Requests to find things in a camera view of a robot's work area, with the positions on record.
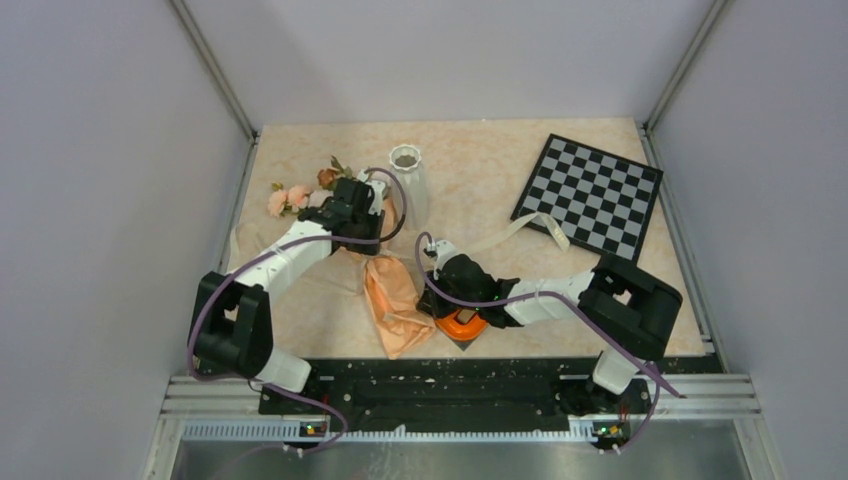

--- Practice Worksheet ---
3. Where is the orange paper flower bouquet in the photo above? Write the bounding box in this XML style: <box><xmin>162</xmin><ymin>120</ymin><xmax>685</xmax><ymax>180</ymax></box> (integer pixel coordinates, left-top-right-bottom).
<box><xmin>267</xmin><ymin>156</ymin><xmax>435</xmax><ymax>360</ymax></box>

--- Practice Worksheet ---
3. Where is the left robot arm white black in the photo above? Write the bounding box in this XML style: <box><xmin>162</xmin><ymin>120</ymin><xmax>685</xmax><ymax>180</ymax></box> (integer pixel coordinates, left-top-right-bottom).
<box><xmin>187</xmin><ymin>174</ymin><xmax>387</xmax><ymax>414</ymax></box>

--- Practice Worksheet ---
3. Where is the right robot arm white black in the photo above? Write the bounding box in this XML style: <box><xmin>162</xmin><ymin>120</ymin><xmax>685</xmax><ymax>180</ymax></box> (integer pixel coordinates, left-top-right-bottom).
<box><xmin>417</xmin><ymin>254</ymin><xmax>682</xmax><ymax>412</ymax></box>

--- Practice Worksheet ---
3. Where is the white ribbed vase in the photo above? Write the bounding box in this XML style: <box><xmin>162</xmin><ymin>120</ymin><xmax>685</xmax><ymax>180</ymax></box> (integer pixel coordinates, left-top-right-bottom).
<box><xmin>389</xmin><ymin>144</ymin><xmax>429</xmax><ymax>231</ymax></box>

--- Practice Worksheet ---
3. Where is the black grey checkerboard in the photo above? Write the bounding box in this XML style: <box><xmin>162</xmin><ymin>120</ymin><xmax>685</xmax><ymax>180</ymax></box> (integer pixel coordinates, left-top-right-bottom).
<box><xmin>511</xmin><ymin>134</ymin><xmax>664</xmax><ymax>262</ymax></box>

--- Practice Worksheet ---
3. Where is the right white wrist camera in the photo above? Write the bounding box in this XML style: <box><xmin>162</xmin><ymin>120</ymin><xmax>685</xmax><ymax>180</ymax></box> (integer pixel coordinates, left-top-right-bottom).
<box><xmin>423</xmin><ymin>239</ymin><xmax>460</xmax><ymax>280</ymax></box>

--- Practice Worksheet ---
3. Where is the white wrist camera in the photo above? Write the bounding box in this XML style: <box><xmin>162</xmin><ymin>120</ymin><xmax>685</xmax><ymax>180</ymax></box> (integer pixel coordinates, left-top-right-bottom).
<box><xmin>423</xmin><ymin>239</ymin><xmax>460</xmax><ymax>280</ymax></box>
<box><xmin>356</xmin><ymin>170</ymin><xmax>389</xmax><ymax>215</ymax></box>

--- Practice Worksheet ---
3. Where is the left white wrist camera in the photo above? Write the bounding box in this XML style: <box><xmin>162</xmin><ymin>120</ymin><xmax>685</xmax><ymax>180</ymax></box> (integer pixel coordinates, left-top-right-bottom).
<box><xmin>356</xmin><ymin>170</ymin><xmax>389</xmax><ymax>215</ymax></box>

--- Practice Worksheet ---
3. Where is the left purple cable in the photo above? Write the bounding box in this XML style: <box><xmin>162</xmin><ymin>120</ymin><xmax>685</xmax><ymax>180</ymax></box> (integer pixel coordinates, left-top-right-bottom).
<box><xmin>185</xmin><ymin>166</ymin><xmax>407</xmax><ymax>458</ymax></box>

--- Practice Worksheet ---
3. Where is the purple cable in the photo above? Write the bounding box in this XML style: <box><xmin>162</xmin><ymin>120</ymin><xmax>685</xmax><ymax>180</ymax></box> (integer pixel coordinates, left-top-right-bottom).
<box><xmin>185</xmin><ymin>166</ymin><xmax>407</xmax><ymax>458</ymax></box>
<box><xmin>414</xmin><ymin>231</ymin><xmax>684</xmax><ymax>452</ymax></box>

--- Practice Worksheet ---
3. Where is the orange plastic ring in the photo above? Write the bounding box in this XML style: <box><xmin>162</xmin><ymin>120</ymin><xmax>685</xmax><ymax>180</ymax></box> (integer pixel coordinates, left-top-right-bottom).
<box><xmin>433</xmin><ymin>311</ymin><xmax>490</xmax><ymax>343</ymax></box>

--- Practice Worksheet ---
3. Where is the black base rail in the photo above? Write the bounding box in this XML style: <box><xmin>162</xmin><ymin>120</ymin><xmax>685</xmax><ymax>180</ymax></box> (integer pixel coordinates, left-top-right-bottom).
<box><xmin>258</xmin><ymin>358</ymin><xmax>651</xmax><ymax>433</ymax></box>

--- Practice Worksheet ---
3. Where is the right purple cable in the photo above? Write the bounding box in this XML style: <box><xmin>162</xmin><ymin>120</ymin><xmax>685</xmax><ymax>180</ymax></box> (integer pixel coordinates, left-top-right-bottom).
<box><xmin>414</xmin><ymin>231</ymin><xmax>684</xmax><ymax>452</ymax></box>

